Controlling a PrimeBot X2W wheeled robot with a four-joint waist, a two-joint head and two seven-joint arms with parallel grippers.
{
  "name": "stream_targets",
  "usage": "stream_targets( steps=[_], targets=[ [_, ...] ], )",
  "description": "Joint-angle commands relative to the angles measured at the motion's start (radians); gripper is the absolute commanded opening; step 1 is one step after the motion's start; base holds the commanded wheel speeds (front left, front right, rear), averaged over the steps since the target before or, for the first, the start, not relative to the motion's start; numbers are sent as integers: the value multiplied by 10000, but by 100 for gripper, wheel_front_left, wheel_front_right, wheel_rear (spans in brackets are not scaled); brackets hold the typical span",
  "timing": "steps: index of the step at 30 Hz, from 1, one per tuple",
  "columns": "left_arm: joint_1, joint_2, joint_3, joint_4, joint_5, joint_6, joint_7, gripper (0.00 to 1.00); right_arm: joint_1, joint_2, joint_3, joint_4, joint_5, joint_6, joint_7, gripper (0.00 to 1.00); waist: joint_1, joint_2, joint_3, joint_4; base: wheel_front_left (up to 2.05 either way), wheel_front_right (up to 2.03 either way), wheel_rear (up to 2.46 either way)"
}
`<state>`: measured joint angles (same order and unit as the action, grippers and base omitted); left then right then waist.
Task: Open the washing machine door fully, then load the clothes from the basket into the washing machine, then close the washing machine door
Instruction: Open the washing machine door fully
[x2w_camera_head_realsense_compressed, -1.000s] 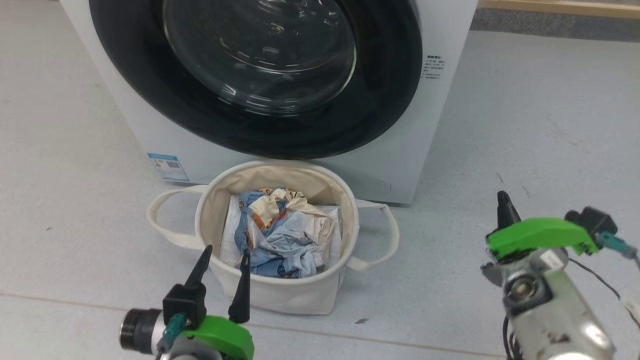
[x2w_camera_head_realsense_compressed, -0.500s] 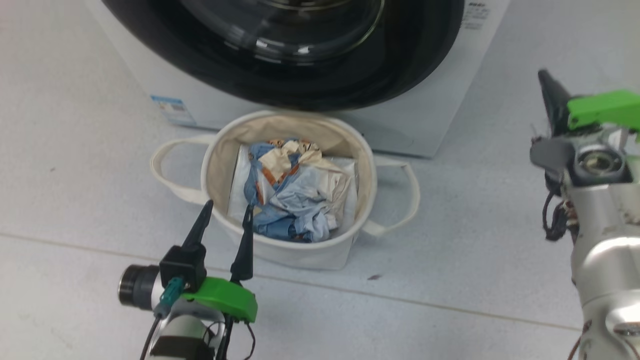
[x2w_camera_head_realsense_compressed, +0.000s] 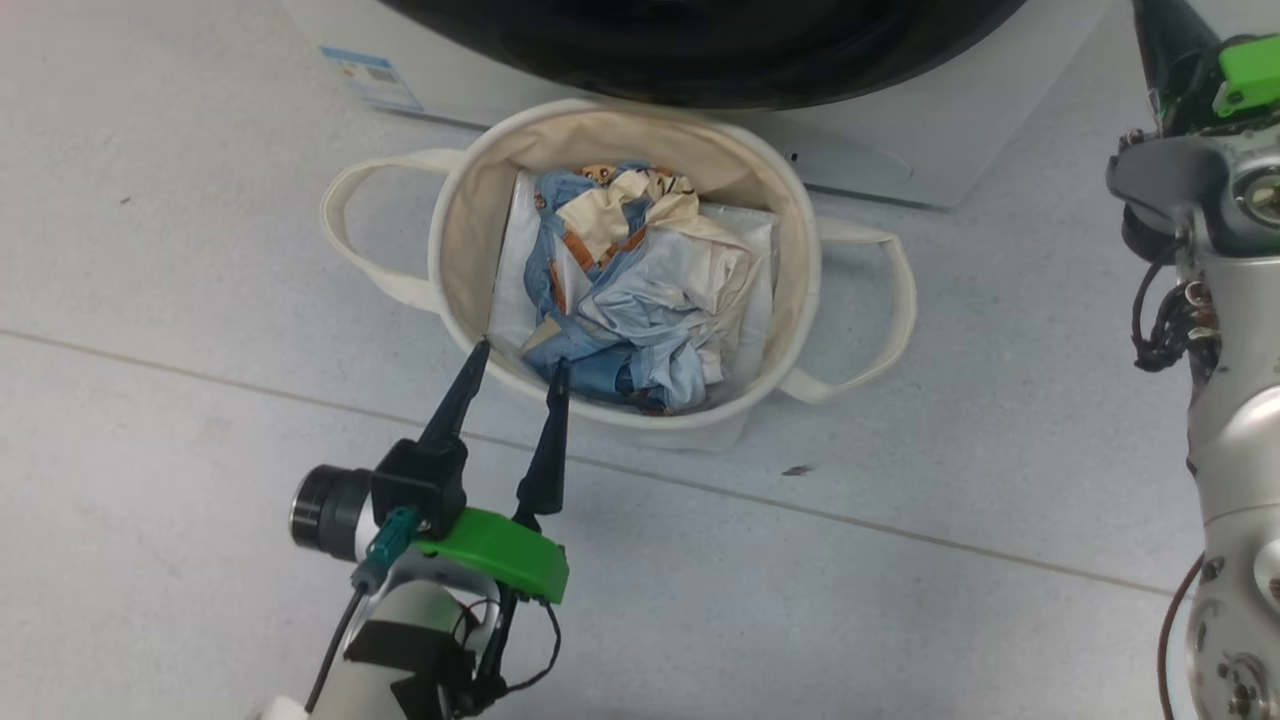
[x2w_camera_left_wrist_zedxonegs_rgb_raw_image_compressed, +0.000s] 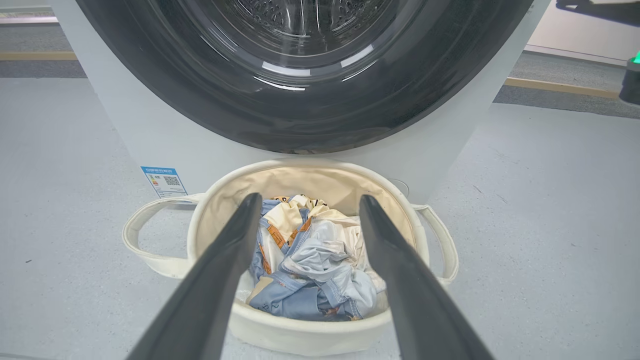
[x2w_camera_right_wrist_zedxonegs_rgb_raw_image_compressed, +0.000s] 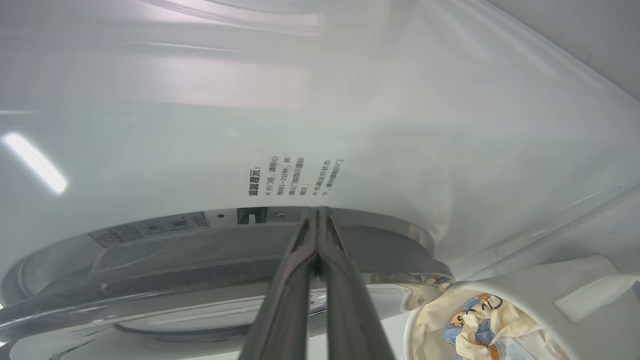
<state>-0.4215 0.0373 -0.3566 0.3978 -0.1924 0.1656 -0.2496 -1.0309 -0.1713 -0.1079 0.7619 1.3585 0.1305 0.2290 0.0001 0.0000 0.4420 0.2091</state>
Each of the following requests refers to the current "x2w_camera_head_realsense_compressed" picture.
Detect cream beige garment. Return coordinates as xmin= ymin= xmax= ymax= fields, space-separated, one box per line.
xmin=580 ymin=168 xmax=763 ymax=381

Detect thin brown cable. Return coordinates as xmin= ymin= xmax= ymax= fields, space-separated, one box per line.
xmin=1157 ymin=552 xmax=1207 ymax=720

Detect crumpled blue and cream clothes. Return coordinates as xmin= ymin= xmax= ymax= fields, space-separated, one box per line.
xmin=490 ymin=170 xmax=783 ymax=401

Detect blue denim printed garment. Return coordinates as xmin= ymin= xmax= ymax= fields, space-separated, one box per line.
xmin=520 ymin=163 xmax=723 ymax=416

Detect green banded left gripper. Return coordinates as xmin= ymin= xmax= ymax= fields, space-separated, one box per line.
xmin=290 ymin=338 xmax=572 ymax=627

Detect dark round washing machine door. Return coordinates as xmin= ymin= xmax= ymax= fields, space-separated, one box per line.
xmin=375 ymin=0 xmax=1031 ymax=110

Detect white washing machine body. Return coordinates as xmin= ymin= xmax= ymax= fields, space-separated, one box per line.
xmin=280 ymin=0 xmax=1116 ymax=211

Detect blue white energy label sticker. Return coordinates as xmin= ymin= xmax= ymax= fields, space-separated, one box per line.
xmin=321 ymin=46 xmax=424 ymax=112

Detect round white filter cover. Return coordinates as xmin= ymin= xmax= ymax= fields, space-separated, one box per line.
xmin=788 ymin=124 xmax=915 ymax=188

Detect thin black looped cable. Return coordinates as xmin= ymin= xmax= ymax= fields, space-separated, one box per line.
xmin=455 ymin=595 xmax=563 ymax=717

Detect cream fabric laundry basket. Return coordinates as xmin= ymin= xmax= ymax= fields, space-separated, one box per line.
xmin=320 ymin=97 xmax=918 ymax=451

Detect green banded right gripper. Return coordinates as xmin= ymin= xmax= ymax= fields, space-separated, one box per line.
xmin=1132 ymin=0 xmax=1280 ymax=141

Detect black cable bundle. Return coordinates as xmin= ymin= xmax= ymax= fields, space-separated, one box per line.
xmin=1131 ymin=260 xmax=1221 ymax=374

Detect black cable with teal plug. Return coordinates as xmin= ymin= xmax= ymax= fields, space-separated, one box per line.
xmin=304 ymin=505 xmax=421 ymax=714

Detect light blue shirt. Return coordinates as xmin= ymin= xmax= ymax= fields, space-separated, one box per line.
xmin=578 ymin=268 xmax=723 ymax=413

